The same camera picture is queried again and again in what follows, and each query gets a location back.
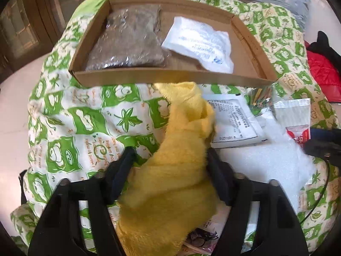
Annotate red white wet wipes pack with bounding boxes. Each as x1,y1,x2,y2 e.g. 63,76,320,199
273,98,311,146

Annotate clear bag with black items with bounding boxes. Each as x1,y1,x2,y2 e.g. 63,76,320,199
184,214,227,255

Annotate clear bag of green sticks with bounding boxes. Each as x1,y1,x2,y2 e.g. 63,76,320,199
247,86,273,116

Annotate silver foil printed sachet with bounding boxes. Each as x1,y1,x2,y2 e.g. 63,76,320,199
202,94,266,148

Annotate white foam block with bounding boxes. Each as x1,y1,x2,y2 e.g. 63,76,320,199
217,110,316,212

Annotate black cable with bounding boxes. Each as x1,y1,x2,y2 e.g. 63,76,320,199
299,158,332,224

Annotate red padded jacket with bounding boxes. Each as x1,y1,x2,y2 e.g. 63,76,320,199
305,42,340,103

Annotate brown cardboard tray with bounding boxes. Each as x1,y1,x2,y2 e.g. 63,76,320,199
69,0,277,87

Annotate green white patterned quilt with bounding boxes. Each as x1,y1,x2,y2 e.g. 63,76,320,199
10,0,340,248

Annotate yellow terry towel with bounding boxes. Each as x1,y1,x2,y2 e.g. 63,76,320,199
116,82,218,255

